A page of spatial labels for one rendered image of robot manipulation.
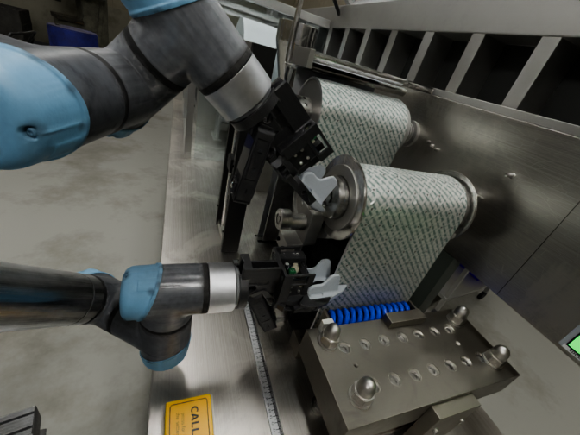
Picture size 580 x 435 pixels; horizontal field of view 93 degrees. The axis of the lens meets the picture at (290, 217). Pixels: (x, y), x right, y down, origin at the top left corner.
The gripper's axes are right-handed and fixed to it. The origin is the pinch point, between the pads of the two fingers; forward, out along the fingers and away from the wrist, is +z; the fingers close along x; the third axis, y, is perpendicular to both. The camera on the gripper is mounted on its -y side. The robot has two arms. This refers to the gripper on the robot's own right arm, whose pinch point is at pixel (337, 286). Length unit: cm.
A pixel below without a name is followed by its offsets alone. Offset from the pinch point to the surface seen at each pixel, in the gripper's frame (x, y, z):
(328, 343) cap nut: -8.2, -4.6, -4.4
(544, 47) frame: 11, 47, 31
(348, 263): -0.2, 6.2, -0.4
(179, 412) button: -8.5, -16.6, -27.4
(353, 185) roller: 2.8, 19.9, -3.4
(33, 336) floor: 79, -109, -89
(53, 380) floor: 55, -109, -75
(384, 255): -0.2, 8.0, 6.9
